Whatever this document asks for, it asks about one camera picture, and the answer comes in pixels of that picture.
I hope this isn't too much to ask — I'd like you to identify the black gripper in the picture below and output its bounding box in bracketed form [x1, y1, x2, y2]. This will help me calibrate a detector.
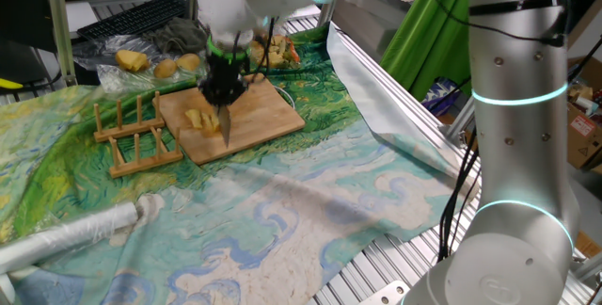
[198, 53, 251, 107]

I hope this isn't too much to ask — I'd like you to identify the steel cleaver knife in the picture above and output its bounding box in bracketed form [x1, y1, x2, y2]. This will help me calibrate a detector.
[216, 103, 233, 149]

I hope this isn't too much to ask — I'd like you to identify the wooden cutting board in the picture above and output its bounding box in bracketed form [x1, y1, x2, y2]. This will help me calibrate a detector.
[152, 72, 307, 166]

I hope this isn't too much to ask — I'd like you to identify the whole brown potato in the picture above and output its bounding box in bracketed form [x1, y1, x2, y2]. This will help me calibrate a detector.
[176, 53, 202, 72]
[153, 58, 179, 79]

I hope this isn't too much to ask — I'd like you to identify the bag of chopped potato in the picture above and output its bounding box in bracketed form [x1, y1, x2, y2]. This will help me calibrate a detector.
[251, 34, 302, 70]

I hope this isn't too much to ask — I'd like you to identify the grey green rag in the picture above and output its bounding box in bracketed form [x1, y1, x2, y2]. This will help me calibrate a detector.
[143, 16, 208, 55]

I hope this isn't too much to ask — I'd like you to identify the peeled cut yellow potato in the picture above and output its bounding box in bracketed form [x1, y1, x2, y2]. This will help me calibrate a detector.
[115, 49, 151, 73]

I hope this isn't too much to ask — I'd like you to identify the clear plastic bag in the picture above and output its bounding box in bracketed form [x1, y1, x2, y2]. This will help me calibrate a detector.
[72, 34, 211, 94]

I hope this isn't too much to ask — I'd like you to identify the wooden peg rack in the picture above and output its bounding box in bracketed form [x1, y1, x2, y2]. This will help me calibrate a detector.
[92, 90, 184, 179]

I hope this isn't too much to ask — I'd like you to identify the black keyboard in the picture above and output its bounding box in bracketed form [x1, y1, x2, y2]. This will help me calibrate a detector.
[76, 0, 188, 42]

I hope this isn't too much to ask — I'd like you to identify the painted landscape tablecloth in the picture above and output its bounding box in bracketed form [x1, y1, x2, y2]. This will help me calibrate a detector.
[0, 24, 481, 305]

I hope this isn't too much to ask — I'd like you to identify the white paper sheet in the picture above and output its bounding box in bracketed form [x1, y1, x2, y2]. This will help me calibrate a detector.
[65, 1, 98, 33]

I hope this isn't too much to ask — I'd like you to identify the grey metal box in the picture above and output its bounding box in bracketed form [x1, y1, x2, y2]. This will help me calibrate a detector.
[331, 0, 415, 52]

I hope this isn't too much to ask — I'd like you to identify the green curtain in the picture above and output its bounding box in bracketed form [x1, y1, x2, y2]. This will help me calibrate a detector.
[379, 0, 474, 102]

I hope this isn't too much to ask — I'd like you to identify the clear plastic wrap roll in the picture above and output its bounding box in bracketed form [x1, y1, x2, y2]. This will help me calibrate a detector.
[0, 201, 140, 276]

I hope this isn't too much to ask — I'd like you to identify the blue patterned bag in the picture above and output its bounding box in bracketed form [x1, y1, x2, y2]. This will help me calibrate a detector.
[421, 77, 471, 117]

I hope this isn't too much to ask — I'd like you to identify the black monitor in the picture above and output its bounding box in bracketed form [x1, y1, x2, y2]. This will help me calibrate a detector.
[0, 0, 57, 55]

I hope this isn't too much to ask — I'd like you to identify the aluminium corner plate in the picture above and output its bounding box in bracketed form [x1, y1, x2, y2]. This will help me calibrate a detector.
[360, 280, 411, 305]

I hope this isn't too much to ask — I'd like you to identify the black tripod stand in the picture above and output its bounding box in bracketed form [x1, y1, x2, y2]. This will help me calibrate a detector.
[568, 36, 602, 83]

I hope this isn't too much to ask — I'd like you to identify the cardboard box red label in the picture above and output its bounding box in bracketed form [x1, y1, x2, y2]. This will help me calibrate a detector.
[566, 102, 602, 169]

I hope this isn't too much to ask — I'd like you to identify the thick black cable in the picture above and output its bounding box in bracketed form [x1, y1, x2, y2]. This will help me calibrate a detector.
[232, 15, 279, 85]

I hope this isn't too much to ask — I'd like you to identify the black cable bundle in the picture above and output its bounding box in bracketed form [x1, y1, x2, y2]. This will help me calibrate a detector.
[436, 125, 482, 262]

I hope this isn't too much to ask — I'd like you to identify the black cable strap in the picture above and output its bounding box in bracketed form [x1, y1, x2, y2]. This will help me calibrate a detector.
[468, 0, 568, 17]

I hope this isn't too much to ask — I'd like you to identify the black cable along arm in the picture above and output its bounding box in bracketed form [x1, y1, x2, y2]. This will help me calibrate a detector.
[408, 0, 570, 48]

